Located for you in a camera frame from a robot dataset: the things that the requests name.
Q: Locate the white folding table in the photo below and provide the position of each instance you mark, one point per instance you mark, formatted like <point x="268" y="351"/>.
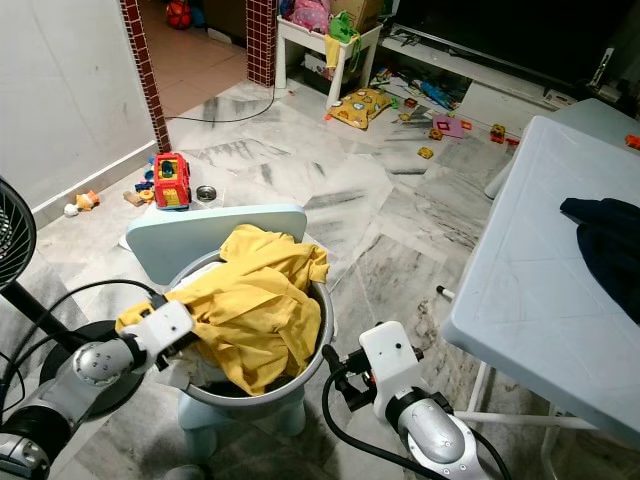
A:
<point x="520" y="260"/>

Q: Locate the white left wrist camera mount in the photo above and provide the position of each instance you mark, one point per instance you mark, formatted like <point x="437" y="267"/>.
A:
<point x="165" y="325"/>

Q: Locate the navy garment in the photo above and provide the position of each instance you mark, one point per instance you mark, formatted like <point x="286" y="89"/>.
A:
<point x="610" y="250"/>

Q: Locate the black television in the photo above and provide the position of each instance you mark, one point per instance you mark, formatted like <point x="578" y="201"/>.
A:
<point x="510" y="30"/>

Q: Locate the green toy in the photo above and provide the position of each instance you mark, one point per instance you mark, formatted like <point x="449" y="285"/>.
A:
<point x="342" y="25"/>

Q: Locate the small metal bowl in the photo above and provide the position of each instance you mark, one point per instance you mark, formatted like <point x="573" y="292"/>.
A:
<point x="206" y="194"/>

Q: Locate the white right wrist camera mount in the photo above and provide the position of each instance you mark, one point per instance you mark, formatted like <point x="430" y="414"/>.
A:
<point x="390" y="360"/>

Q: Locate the red toy ball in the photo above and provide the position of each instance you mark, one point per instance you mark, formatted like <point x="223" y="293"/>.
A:
<point x="180" y="13"/>

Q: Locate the yellow shirt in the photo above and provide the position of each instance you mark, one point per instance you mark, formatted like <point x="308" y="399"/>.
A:
<point x="250" y="310"/>

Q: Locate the black standing fan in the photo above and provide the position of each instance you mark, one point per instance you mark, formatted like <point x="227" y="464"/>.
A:
<point x="15" y="235"/>

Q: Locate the blue toy set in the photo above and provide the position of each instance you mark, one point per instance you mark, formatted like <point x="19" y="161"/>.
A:
<point x="430" y="90"/>

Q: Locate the white plastic stool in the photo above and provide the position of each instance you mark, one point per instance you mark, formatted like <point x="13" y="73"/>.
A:
<point x="300" y="32"/>

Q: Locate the light blue child chair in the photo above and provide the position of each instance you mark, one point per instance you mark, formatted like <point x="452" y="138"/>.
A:
<point x="170" y="240"/>

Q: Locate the toy duck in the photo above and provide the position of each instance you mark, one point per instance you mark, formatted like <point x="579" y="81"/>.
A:
<point x="87" y="202"/>

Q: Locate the colourful toy block pile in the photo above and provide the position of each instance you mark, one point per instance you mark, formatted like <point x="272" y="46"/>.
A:
<point x="140" y="190"/>

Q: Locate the red toy truck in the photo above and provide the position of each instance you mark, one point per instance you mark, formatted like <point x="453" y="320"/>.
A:
<point x="172" y="185"/>

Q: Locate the pink square toy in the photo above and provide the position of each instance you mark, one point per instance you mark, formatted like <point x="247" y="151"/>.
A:
<point x="450" y="126"/>

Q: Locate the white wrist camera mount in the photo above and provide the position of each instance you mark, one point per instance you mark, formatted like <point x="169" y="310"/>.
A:
<point x="165" y="325"/>
<point x="390" y="360"/>

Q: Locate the small orange toy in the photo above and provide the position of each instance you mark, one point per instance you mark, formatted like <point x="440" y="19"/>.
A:
<point x="632" y="141"/>

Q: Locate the small white table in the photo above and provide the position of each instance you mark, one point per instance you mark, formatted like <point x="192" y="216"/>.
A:
<point x="600" y="110"/>

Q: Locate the orange toy cube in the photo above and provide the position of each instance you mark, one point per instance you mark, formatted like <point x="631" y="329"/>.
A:
<point x="504" y="135"/>

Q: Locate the pink bag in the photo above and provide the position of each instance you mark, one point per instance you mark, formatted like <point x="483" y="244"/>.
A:
<point x="310" y="15"/>

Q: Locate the yellow patterned cushion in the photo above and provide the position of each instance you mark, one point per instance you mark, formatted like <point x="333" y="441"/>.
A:
<point x="360" y="108"/>

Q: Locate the yellow toy cube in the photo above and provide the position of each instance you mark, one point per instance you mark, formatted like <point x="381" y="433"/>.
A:
<point x="426" y="153"/>

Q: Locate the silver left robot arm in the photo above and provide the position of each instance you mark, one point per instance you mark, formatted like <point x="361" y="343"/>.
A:
<point x="100" y="362"/>

